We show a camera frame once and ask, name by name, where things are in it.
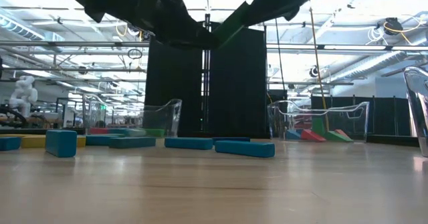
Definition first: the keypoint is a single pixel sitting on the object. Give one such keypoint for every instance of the long green block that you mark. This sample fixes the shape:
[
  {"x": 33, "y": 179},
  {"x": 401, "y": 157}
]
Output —
[{"x": 230, "y": 25}]

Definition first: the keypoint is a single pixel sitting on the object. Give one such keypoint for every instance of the large clear plastic bin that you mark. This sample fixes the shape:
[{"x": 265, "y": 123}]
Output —
[{"x": 418, "y": 110}]

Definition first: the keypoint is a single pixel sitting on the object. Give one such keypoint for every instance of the white robot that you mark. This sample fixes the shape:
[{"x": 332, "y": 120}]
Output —
[{"x": 23, "y": 95}]

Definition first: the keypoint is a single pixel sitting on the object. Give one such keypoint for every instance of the medium green block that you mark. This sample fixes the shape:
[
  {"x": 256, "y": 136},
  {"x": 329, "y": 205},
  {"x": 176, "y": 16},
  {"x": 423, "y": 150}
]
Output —
[{"x": 319, "y": 126}]

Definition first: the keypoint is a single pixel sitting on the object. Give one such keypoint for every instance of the small light cyan cube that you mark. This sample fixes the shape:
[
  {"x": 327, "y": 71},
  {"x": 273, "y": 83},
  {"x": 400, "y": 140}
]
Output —
[{"x": 135, "y": 132}]

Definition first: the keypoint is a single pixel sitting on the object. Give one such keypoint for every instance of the medium blue block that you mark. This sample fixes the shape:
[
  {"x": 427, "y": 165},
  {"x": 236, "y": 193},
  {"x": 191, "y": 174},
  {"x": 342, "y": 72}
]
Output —
[{"x": 293, "y": 135}]

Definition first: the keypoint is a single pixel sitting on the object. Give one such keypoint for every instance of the low black partition wall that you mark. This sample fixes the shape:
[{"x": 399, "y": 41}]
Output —
[{"x": 384, "y": 117}]

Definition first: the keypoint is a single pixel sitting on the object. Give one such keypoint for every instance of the long yellow block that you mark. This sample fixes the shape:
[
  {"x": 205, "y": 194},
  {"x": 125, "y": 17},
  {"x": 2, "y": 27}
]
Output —
[
  {"x": 81, "y": 141},
  {"x": 33, "y": 141}
]

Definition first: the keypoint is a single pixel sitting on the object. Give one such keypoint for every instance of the small red block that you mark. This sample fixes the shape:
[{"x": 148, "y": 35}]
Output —
[{"x": 98, "y": 130}]

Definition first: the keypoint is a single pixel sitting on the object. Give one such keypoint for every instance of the long dark blue block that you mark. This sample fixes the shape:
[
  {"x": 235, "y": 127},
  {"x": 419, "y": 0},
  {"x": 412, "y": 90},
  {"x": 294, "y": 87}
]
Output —
[{"x": 230, "y": 139}]

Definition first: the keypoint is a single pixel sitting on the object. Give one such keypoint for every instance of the long teal block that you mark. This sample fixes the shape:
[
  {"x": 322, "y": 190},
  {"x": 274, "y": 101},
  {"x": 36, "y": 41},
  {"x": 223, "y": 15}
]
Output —
[{"x": 132, "y": 142}]

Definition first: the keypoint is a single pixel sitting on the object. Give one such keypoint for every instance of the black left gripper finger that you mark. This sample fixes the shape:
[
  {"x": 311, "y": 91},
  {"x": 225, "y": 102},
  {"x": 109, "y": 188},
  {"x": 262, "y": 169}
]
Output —
[
  {"x": 184, "y": 40},
  {"x": 197, "y": 30}
]

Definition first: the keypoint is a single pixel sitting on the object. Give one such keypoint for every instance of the black folding partition screen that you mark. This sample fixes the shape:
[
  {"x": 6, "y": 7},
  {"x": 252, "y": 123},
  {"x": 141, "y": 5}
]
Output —
[{"x": 234, "y": 90}]

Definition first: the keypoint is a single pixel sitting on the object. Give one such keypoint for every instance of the small green cube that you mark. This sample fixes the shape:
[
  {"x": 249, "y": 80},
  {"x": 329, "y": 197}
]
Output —
[{"x": 154, "y": 132}]

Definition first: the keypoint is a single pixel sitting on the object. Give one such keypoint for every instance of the blue upright cube block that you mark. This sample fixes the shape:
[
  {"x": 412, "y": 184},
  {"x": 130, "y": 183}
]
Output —
[{"x": 61, "y": 143}]

